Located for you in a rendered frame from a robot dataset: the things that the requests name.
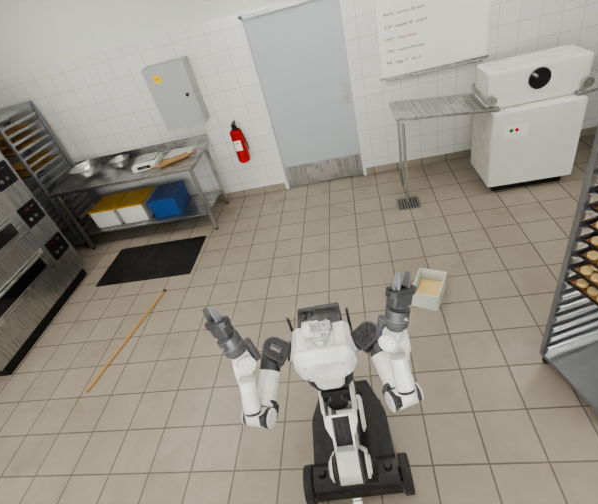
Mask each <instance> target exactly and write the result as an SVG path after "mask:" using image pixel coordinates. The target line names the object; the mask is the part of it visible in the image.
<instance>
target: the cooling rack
mask: <svg viewBox="0 0 598 504"><path fill-rule="evenodd" d="M30 104H31V103H30V101H29V102H28V101H27V102H23V103H19V104H16V105H12V106H8V107H4V108H1V109H0V117H1V118H3V117H5V116H8V115H10V114H12V113H14V112H16V111H18V110H20V109H22V108H24V107H26V106H28V105H30ZM0 134H1V135H2V137H3V138H4V139H5V141H6V142H7V143H8V145H9V146H10V147H11V149H12V150H13V152H14V153H15V154H16V156H17V157H18V158H19V160H20V161H21V162H22V164H23V165H24V166H25V168H26V169H27V171H28V172H29V173H30V175H31V176H32V177H33V179H34V180H35V181H36V183H37V184H38V185H39V187H40V188H41V190H42V191H43V192H44V194H45V195H46V196H47V198H48V199H49V200H50V202H51V203H52V205H53V206H54V207H55V209H56V210H57V211H58V213H59V214H60V215H61V217H62V218H63V219H64V221H65V222H66V224H67V225H68V226H69V228H70V229H69V230H68V231H67V232H66V233H65V234H64V236H65V237H66V238H67V240H68V241H69V242H70V244H71V245H74V244H81V243H85V242H86V240H85V239H84V237H83V236H82V235H81V233H80V234H78V232H79V230H78V229H77V228H76V229H74V227H75V225H73V226H72V225H71V223H70V222H69V220H68V219H67V218H66V216H65V215H64V214H63V212H62V211H61V209H60V208H59V207H58V205H57V204H56V203H55V201H54V200H53V198H50V197H49V195H50V194H49V193H48V192H47V190H46V189H45V187H44V186H43V185H42V183H41V182H40V181H39V179H38V178H37V176H36V175H35V174H34V172H33V171H32V170H31V168H30V167H29V165H28V164H27V163H26V161H25V160H24V159H23V157H22V156H21V154H20V153H19V152H18V150H17V149H16V148H15V146H14V145H13V143H12V142H11V141H10V139H9V138H8V137H7V135H6V134H5V132H4V131H3V130H2V128H1V127H0ZM91 218H92V217H91ZM91 218H86V219H85V220H84V221H83V222H82V223H81V224H80V225H81V227H82V228H83V227H84V226H85V225H86V224H87V222H88V221H89V220H90V219H91ZM94 224H95V222H94V220H92V221H91V222H90V224H89V225H88V226H87V227H86V228H85V229H84V231H85V233H86V234H87V232H88V231H89V230H90V229H91V228H92V227H93V226H94ZM71 230H72V232H71Z"/></svg>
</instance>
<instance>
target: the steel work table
mask: <svg viewBox="0 0 598 504"><path fill-rule="evenodd" d="M208 146H209V143H208V140H207V138H206V135H205V134H204V135H199V136H194V137H190V138H185V139H180V140H176V141H171V142H166V143H162V144H157V145H153V146H148V147H143V148H139V149H134V150H129V151H125V152H120V153H115V154H111V155H106V156H102V157H97V158H92V159H99V160H100V163H101V170H100V172H99V173H98V174H97V175H96V176H94V177H93V178H90V179H84V180H78V179H76V178H74V177H72V176H71V177H70V178H68V179H67V180H66V181H65V182H64V183H63V184H61V185H60V186H59V187H58V188H57V189H56V190H54V191H53V192H52V193H51V194H50V195H49V197H50V198H54V197H55V199H56V200H57V201H58V203H59V204H60V206H61V207H62V208H63V210H64V211H65V212H66V214H67V215H68V217H69V218H70V219H71V221H72V222H73V224H74V225H75V226H76V228H77V229H78V230H79V232H80V233H81V235H82V236H83V237H84V239H85V240H86V242H87V243H88V244H89V246H90V247H91V248H92V249H95V248H96V247H95V245H94V244H93V242H92V241H91V240H90V238H89V237H88V235H93V234H99V233H105V232H111V231H116V230H122V229H128V228H134V227H140V226H146V225H152V224H158V223H163V222H169V221H175V220H181V219H187V218H193V217H199V216H205V215H209V217H210V220H211V222H212V224H213V226H214V228H215V230H217V229H218V225H217V223H216V221H215V218H214V216H213V214H212V209H213V207H214V205H215V203H216V201H217V198H218V196H219V194H220V192H221V194H222V196H223V199H224V201H225V203H226V204H228V203H229V202H228V199H227V196H226V194H225V191H224V189H223V186H222V184H221V181H220V179H219V176H218V174H217V171H216V169H215V166H214V164H213V161H212V159H211V156H210V154H209V151H208V149H207V147H208ZM187 147H195V148H194V149H193V150H192V151H191V152H193V151H195V150H196V153H193V154H191V155H189V157H188V158H185V159H183V160H180V161H178V162H175V163H173V164H170V165H168V166H165V167H162V168H160V167H157V168H155V169H152V170H151V169H149V170H145V171H141V172H137V173H134V172H133V170H132V167H133V164H134V162H135V161H136V160H137V158H138V157H139V156H141V155H145V154H149V153H153V152H157V151H160V152H161V153H162V155H163V158H164V157H165V156H166V155H167V154H168V153H169V152H171V151H172V150H173V149H179V148H187ZM204 152H205V155H206V157H207V159H208V162H209V164H210V167H211V169H212V172H213V174H214V177H215V179H216V181H217V184H218V186H219V189H220V190H215V191H210V192H204V193H203V191H202V189H201V187H200V184H199V182H198V180H197V178H196V175H195V173H194V171H193V169H194V168H195V166H196V165H197V163H198V161H199V160H200V158H201V157H202V155H203V153H204ZM123 154H128V155H129V158H130V160H129V163H128V164H127V165H126V166H125V167H123V168H118V169H115V168H113V167H111V166H110V165H109V164H108V162H109V161H110V160H111V159H113V158H115V157H117V156H120V155H123ZM163 158H162V160H161V162H162V161H164V160H167V159H163ZM92 159H88V160H92ZM88 160H83V161H78V162H75V164H76V165H78V164H80V163H83V162H85V161H88ZM186 171H189V173H190V175H191V177H192V180H193V182H194V184H195V186H196V188H197V191H198V193H199V194H193V195H190V199H189V201H188V203H187V205H186V207H185V208H184V210H183V212H182V214H179V215H174V216H169V217H164V218H158V219H157V218H156V217H155V215H154V214H153V215H152V217H151V218H150V219H149V220H146V221H140V222H134V223H129V224H126V223H125V222H124V223H123V224H122V225H118V226H111V227H105V228H99V227H98V226H97V225H96V223H95V224H94V226H93V227H92V228H91V229H90V230H89V231H88V232H87V234H86V233H85V231H84V230H83V228H82V227H81V225H80V224H79V223H78V221H77V220H76V218H75V217H74V216H73V214H72V213H71V211H70V210H69V209H68V207H67V206H66V204H65V203H64V202H63V200H62V199H61V197H60V196H64V195H69V194H74V193H79V192H84V191H90V190H91V191H92V192H93V194H94V195H95V197H96V198H97V200H98V201H100V200H101V197H100V195H99V194H98V192H97V191H96V189H100V188H105V187H110V186H115V185H120V184H125V183H130V182H135V181H140V180H145V179H150V178H156V177H161V176H166V175H171V174H176V173H181V172H186Z"/></svg>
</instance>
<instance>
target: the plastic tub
mask: <svg viewBox="0 0 598 504"><path fill-rule="evenodd" d="M446 275H447V272H445V271H438V270H432V269H425V268H419V271H418V273H417V276H416V278H415V281H414V283H413V285H415V286H416V292H415V295H413V299H412V306H416V307H420V308H425V309H430V310H435V311H438V310H439V307H440V304H441V301H442V298H443V295H444V292H445V289H446Z"/></svg>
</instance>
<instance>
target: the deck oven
mask: <svg viewBox="0 0 598 504"><path fill-rule="evenodd" d="M1 122H3V120H2V118H1V117H0V123H1ZM85 265H86V264H85V262H84V261H83V260H82V258H81V257H80V256H79V254H78V253H77V252H76V250H75V249H74V248H73V246H72V245H71V244H70V242H69V241H68V240H67V238H66V237H65V236H64V235H63V233H62V232H61V231H60V229H59V228H58V227H57V225H56V224H55V223H54V221H53V220H52V219H51V217H50V216H49V215H48V213H47V212H46V211H45V209H44V208H43V207H42V206H41V204H40V203H39V202H38V200H37V199H36V198H35V196H34V195H33V194H32V192H31V191H30V190H29V188H28V187H27V186H26V184H25V183H24V182H23V180H22V179H21V178H20V177H19V175H18V174H17V173H16V171H15V170H14V169H13V167H12V166H11V165H10V163H9V162H8V161H7V159H6V158H5V157H4V155H3V154H2V153H1V151H0V376H7V375H11V374H12V373H13V371H14V370H15V369H16V367H17V366H18V365H19V364H20V362H21V361H22V360H23V358H24V357H25V356H26V354H27V353H28V352H29V350H30V349H31V348H32V346H33V345H34V344H35V342H36V341H37V340H38V338H39V337H40V336H41V334H42V333H43V332H44V330H45V329H46V328H47V327H48V325H49V324H50V323H51V321H52V320H53V319H54V317H55V316H56V315H57V313H58V312H59V311H60V309H61V308H62V307H63V305H64V304H65V303H66V301H67V300H68V299H69V297H70V296H71V295H72V293H73V292H74V291H75V290H76V288H77V287H78V286H79V284H80V283H81V282H82V280H83V279H84V278H85V276H86V275H87V273H86V272H85V270H84V269H83V267H84V266H85Z"/></svg>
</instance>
